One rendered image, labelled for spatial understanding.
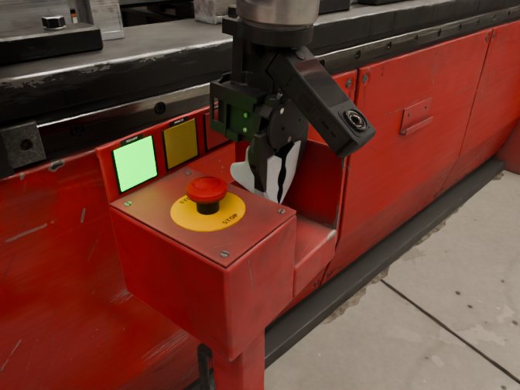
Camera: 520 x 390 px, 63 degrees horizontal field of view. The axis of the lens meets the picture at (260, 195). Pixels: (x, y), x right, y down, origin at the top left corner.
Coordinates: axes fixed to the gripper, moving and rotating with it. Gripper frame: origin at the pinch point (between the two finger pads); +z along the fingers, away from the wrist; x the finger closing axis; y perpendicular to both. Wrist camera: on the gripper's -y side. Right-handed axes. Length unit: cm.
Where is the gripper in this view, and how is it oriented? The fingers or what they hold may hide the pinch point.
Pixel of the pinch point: (275, 206)
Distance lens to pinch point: 49.5
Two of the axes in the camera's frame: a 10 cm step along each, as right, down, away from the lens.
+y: -7.9, -3.9, 4.8
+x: -6.1, 4.1, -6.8
